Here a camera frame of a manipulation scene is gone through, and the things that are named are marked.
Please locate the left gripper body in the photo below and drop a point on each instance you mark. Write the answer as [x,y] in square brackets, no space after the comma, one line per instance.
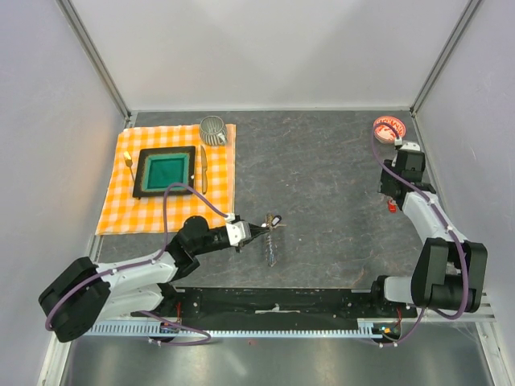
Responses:
[218,241]

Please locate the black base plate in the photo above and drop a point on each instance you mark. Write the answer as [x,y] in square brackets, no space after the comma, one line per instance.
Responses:
[276,309]

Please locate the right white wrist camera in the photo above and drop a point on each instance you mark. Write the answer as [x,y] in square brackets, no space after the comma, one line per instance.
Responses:
[401,144]

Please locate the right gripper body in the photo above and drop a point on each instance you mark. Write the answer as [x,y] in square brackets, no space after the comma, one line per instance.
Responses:
[385,182]

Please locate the red patterned bowl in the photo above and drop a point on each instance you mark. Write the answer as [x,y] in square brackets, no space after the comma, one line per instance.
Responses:
[386,127]

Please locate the black key tag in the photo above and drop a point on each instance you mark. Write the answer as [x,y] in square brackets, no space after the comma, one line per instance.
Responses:
[276,220]

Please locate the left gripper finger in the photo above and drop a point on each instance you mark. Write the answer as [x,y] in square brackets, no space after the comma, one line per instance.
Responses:
[254,235]
[258,229]

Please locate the orange checkered cloth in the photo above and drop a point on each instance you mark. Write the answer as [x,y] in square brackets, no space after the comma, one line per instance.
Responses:
[123,214]

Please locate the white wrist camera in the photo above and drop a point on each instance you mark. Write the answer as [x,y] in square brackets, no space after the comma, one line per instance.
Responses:
[401,144]
[237,230]

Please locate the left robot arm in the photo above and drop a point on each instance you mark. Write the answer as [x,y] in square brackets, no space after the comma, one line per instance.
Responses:
[86,293]

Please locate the green square plate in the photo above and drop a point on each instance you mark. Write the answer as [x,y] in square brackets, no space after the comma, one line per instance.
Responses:
[158,168]

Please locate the gold fork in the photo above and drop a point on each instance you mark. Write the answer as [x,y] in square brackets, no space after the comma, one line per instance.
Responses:
[129,163]

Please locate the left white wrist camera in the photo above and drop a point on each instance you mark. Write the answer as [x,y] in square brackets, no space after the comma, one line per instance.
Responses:
[237,230]

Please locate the grey striped mug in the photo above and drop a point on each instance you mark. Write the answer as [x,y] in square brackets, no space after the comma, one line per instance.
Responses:
[213,131]

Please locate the red key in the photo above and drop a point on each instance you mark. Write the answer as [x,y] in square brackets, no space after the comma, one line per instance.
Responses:
[392,206]

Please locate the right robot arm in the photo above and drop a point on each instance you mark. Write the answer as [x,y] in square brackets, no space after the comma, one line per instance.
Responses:
[449,275]

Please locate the grey cable duct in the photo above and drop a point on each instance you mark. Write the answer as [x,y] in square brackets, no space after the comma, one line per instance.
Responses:
[145,327]

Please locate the wooden handled knife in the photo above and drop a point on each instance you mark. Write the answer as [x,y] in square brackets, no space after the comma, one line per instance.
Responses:
[204,168]

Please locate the blue keyring with metal rings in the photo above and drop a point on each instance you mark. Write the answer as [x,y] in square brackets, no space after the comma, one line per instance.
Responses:
[273,234]

